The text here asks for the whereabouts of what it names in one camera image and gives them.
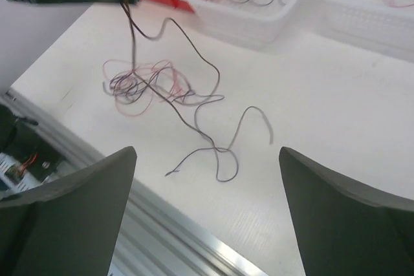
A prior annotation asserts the white right mesh basket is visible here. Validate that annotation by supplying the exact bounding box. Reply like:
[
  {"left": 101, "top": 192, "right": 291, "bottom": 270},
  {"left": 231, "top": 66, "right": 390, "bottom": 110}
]
[{"left": 320, "top": 0, "right": 413, "bottom": 61}]

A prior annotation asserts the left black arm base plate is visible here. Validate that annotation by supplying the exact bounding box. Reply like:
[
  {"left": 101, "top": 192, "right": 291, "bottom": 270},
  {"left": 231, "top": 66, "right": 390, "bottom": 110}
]
[{"left": 1, "top": 105, "right": 65, "bottom": 181}]

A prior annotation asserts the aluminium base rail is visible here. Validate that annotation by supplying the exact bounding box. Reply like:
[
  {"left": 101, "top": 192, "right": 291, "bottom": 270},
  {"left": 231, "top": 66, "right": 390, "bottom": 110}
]
[{"left": 1, "top": 92, "right": 264, "bottom": 275}]

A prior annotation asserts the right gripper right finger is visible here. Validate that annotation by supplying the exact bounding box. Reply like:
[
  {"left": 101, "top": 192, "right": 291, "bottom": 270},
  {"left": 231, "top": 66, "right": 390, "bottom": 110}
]
[{"left": 279, "top": 147, "right": 413, "bottom": 275}]

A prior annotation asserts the white slotted cable duct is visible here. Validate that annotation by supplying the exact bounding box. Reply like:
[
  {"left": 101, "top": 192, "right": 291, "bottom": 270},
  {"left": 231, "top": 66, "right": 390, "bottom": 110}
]
[{"left": 1, "top": 153, "right": 41, "bottom": 198}]

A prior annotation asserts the coloured wire bundle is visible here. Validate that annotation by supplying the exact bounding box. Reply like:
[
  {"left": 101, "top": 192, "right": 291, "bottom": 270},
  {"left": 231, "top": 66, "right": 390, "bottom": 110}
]
[{"left": 102, "top": 59, "right": 274, "bottom": 184}]

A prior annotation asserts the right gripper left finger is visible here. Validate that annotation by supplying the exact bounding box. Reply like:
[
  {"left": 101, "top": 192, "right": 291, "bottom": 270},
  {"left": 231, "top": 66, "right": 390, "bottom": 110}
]
[{"left": 1, "top": 147, "right": 136, "bottom": 275}]

